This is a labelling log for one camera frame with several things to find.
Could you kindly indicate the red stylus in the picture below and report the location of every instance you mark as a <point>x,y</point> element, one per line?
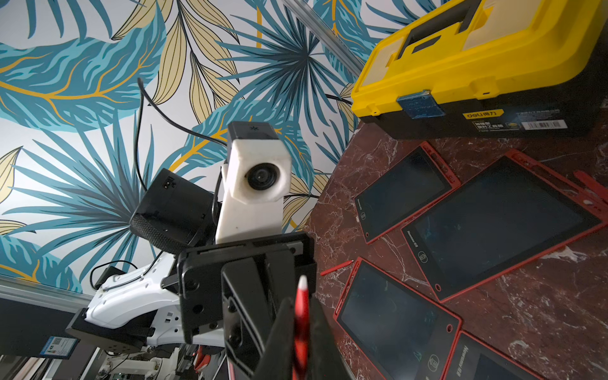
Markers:
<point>337,267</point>
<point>592,184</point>
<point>301,329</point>

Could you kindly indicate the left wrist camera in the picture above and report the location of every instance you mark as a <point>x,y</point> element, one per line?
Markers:
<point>256,178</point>

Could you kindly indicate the writing tablet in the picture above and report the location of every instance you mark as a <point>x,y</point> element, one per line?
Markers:
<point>473,359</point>
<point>403,333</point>
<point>408,189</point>
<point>513,212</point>

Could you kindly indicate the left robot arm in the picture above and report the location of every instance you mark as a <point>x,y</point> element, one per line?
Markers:
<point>140,308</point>

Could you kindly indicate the yellow black toolbox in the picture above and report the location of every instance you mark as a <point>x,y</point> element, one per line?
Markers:
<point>489,69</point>

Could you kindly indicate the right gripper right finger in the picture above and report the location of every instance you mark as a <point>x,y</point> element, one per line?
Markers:
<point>324,359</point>

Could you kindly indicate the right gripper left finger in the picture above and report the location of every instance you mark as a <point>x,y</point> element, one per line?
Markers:
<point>277,358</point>

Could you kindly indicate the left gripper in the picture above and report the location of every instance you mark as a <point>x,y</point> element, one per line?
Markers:
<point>241,285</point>

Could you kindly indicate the left aluminium corner post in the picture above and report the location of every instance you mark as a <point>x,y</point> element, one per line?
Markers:
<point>333,43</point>

